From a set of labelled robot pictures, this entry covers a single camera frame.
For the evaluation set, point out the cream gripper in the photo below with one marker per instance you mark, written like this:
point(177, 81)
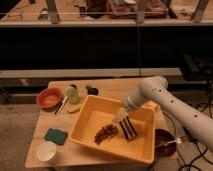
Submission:
point(120, 115)

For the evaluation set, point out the yellow banana toy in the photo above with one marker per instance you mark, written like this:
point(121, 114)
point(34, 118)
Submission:
point(74, 109)

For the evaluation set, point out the green sponge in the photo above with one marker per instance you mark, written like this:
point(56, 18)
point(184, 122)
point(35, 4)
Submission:
point(55, 135)

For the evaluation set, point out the dark metal cup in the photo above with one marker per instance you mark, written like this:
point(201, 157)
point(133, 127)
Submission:
point(93, 91)

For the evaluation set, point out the striped brown block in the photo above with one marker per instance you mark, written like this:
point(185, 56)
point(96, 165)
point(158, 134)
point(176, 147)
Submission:
point(128, 129)

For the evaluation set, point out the knife with dark handle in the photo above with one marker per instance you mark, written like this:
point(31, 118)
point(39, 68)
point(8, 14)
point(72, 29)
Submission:
point(60, 106)

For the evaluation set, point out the green plastic bottle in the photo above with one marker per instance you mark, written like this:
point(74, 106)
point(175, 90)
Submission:
point(72, 95)

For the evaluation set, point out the brown crumb pile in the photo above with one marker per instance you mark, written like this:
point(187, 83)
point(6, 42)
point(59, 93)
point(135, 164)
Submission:
point(106, 132)

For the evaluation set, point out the yellow plastic bin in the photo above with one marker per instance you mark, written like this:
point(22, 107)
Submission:
point(94, 128)

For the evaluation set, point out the white cup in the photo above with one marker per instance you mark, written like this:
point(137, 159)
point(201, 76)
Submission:
point(46, 151)

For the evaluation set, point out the orange bowl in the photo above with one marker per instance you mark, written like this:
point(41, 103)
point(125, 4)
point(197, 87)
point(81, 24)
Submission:
point(49, 98)

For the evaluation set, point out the dark brown bowl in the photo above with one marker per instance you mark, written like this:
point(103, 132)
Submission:
point(163, 135)

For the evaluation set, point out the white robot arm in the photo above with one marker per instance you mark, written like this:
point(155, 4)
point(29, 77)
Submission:
point(155, 89)

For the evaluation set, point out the wooden table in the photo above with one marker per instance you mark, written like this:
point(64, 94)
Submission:
point(73, 154)

